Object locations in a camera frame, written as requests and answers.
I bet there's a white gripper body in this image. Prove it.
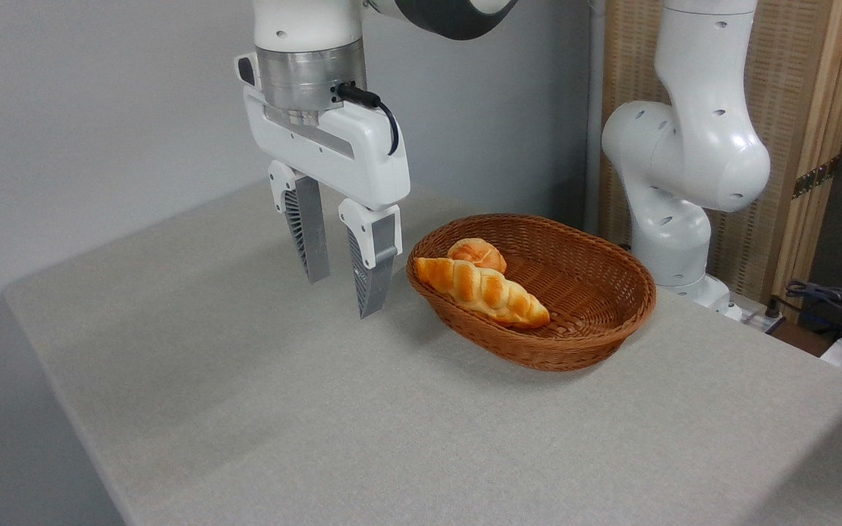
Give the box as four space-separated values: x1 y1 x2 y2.
235 51 411 213

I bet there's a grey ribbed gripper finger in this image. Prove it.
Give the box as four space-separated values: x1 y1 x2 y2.
338 198 401 319
268 161 331 284

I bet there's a round orange bread roll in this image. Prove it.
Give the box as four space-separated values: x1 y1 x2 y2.
447 238 508 275

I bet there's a long twisted bread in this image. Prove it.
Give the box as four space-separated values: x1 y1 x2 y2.
414 256 551 329

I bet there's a brown wicker basket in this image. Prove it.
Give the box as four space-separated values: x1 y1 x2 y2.
406 213 657 373

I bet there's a wooden rattan folding screen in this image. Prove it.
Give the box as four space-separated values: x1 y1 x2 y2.
600 0 842 315

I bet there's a metal screen hinge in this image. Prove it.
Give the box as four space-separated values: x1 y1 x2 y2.
792 155 840 199

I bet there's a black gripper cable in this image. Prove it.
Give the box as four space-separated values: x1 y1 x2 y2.
335 83 400 156

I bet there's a dark cable bundle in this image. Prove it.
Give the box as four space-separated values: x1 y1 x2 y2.
785 281 842 344

